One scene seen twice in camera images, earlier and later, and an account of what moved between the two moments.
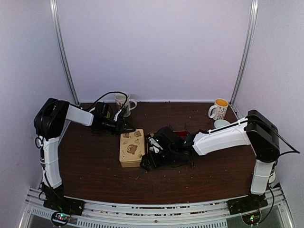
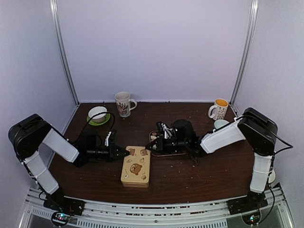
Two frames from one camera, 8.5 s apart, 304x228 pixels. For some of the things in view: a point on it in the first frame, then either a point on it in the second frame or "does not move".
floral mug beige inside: [130, 104] does not move
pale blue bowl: [220, 123] does not move
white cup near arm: [272, 178] does not move
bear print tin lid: [132, 146] → [136, 166]
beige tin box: [129, 161] → [135, 181]
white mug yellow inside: [218, 111] does not move
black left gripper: [120, 128] → [120, 149]
